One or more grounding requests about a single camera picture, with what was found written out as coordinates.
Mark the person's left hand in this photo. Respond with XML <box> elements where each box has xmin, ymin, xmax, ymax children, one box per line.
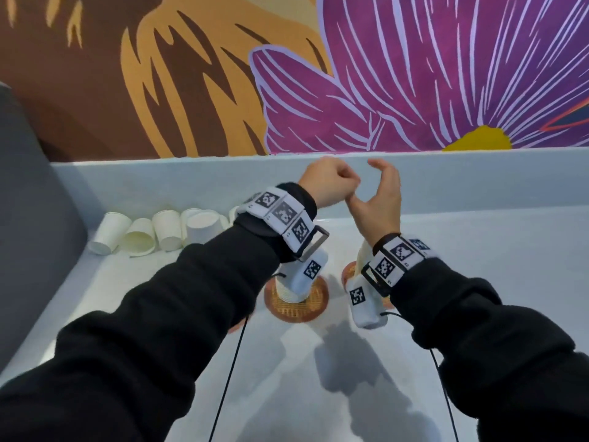
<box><xmin>298</xmin><ymin>156</ymin><xmax>362</xmax><ymax>210</ymax></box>

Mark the person's right hand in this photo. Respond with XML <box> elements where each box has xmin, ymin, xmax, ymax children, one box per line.
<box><xmin>345</xmin><ymin>158</ymin><xmax>402</xmax><ymax>248</ymax></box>

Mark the nested stack of paper cups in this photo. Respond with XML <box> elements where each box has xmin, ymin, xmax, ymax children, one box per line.
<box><xmin>275</xmin><ymin>273</ymin><xmax>300</xmax><ymax>303</ymax></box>
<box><xmin>354</xmin><ymin>238</ymin><xmax>374</xmax><ymax>277</ymax></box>

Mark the pile of paper cups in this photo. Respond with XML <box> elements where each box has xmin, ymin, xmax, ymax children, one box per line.
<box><xmin>87</xmin><ymin>206</ymin><xmax>241</xmax><ymax>257</ymax></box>

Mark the person's left forearm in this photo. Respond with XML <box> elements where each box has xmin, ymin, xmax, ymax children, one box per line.
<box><xmin>0</xmin><ymin>182</ymin><xmax>318</xmax><ymax>442</ymax></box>

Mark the person's right forearm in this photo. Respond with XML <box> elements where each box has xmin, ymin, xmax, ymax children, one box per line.
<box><xmin>372</xmin><ymin>232</ymin><xmax>589</xmax><ymax>442</ymax></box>

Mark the white marker wristband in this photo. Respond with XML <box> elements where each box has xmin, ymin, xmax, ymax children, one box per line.
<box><xmin>237</xmin><ymin>186</ymin><xmax>330</xmax><ymax>263</ymax></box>
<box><xmin>361</xmin><ymin>234</ymin><xmax>438</xmax><ymax>298</ymax></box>

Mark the grey sofa cushion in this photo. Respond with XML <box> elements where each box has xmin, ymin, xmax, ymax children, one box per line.
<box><xmin>0</xmin><ymin>82</ymin><xmax>88</xmax><ymax>371</ymax></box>

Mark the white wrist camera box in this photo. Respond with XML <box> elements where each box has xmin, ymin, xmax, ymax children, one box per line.
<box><xmin>345</xmin><ymin>273</ymin><xmax>389</xmax><ymax>330</ymax></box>
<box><xmin>278</xmin><ymin>248</ymin><xmax>330</xmax><ymax>303</ymax></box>

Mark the black cable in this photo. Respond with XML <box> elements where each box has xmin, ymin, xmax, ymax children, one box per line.
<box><xmin>209</xmin><ymin>315</ymin><xmax>252</xmax><ymax>442</ymax></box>
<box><xmin>380</xmin><ymin>310</ymin><xmax>460</xmax><ymax>442</ymax></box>

